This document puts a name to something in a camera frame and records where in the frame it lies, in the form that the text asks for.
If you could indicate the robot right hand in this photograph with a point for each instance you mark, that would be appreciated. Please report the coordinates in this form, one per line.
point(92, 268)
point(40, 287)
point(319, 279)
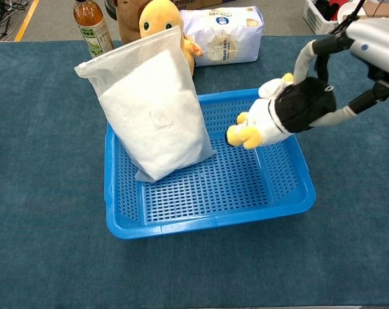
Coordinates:
point(378, 45)

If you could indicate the black white penguin plush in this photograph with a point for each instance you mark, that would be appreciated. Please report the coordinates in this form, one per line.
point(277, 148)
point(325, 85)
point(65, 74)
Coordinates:
point(297, 109)

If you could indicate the yellow duck plush toy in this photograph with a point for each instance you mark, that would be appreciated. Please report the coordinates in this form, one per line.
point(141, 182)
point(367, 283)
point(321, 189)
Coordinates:
point(156, 16)

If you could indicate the white plastic storage basket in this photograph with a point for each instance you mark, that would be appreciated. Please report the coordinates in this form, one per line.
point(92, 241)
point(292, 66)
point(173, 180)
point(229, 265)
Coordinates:
point(313, 19)

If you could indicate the white and lilac flour bag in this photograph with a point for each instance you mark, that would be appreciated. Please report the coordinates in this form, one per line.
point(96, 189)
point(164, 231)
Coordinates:
point(226, 35)

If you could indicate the brown cardboard box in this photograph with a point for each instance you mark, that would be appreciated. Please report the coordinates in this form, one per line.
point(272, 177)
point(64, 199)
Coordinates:
point(197, 4)

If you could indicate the blue perforated plastic basket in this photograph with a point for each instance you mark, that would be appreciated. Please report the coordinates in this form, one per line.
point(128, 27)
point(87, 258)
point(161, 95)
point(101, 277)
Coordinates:
point(197, 193)

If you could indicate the frosted white zip bag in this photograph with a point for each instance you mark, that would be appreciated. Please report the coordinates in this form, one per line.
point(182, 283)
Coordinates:
point(149, 112)

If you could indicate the brown plush toy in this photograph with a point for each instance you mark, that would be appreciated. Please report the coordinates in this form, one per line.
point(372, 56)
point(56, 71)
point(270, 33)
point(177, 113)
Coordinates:
point(127, 25)

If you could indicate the amber tea bottle green label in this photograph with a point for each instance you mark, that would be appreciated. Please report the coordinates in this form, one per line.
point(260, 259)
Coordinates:
point(91, 25)

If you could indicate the blue table cloth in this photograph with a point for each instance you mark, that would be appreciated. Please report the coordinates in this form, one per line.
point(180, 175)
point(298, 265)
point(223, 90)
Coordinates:
point(36, 193)

